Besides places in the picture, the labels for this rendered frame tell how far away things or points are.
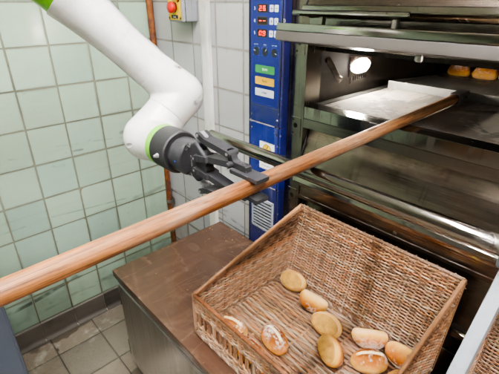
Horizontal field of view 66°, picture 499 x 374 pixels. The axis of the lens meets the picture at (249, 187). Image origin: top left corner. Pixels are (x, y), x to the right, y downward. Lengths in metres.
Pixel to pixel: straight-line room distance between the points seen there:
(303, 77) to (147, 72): 0.53
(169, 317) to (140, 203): 0.90
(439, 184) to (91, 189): 1.46
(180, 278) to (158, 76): 0.79
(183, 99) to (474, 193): 0.73
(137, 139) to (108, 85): 0.98
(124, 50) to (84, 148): 1.00
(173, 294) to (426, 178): 0.88
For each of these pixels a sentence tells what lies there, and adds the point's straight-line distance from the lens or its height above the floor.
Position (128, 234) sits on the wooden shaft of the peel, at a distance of 0.54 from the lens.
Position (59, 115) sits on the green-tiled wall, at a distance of 1.79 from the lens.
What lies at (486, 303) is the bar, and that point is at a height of 1.10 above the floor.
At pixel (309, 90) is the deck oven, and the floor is 1.23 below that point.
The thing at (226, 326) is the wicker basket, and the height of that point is 0.73.
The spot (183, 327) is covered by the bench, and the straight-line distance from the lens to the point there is 1.27.
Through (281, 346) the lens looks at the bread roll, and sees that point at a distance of 1.14.
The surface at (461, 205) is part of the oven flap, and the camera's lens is 1.09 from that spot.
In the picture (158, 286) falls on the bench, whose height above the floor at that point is 0.58.
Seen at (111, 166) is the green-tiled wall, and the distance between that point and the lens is 1.93.
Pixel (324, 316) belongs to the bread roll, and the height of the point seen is 0.65.
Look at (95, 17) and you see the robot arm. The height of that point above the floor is 1.45.
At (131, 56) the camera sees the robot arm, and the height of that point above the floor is 1.38.
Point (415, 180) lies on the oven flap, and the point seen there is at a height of 1.05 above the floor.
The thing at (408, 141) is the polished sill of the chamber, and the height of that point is 1.15.
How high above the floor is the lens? 1.49
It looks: 26 degrees down
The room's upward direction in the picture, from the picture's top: straight up
